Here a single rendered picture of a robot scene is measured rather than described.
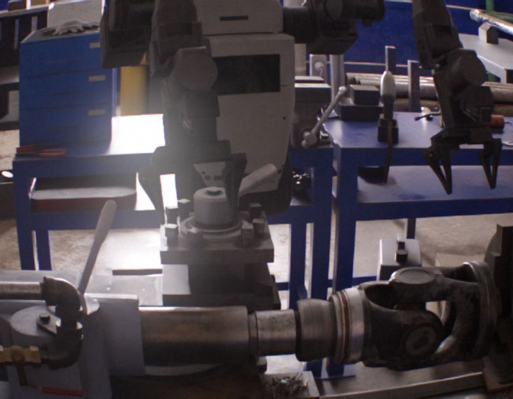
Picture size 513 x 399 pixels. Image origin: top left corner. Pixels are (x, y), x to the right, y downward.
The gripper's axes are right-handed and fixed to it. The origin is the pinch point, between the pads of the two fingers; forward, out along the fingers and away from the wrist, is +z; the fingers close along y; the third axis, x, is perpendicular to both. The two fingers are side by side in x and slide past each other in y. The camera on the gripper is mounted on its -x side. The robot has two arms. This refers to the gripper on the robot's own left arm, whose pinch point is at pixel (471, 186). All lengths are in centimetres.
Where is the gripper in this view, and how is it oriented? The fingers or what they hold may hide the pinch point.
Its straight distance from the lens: 142.2
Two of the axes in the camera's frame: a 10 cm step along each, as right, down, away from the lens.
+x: -2.6, 2.1, 9.4
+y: 9.5, -0.9, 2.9
